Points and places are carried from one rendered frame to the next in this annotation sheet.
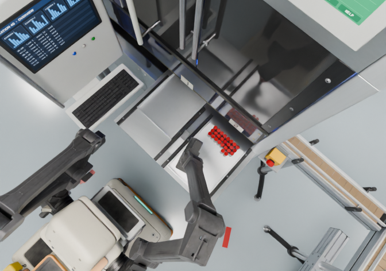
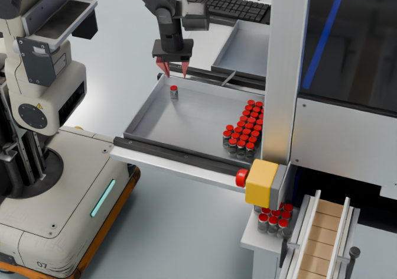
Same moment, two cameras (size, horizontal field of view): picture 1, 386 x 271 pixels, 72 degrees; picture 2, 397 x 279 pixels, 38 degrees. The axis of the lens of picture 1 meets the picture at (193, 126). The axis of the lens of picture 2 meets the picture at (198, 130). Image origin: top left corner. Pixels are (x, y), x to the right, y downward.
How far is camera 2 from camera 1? 127 cm
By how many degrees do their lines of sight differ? 46
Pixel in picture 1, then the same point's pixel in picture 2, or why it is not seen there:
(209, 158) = (208, 127)
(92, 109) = (208, 2)
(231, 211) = not seen: outside the picture
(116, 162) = not seen: hidden behind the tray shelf
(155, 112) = (244, 45)
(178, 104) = not seen: hidden behind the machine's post
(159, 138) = (205, 62)
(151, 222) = (75, 216)
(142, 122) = (218, 38)
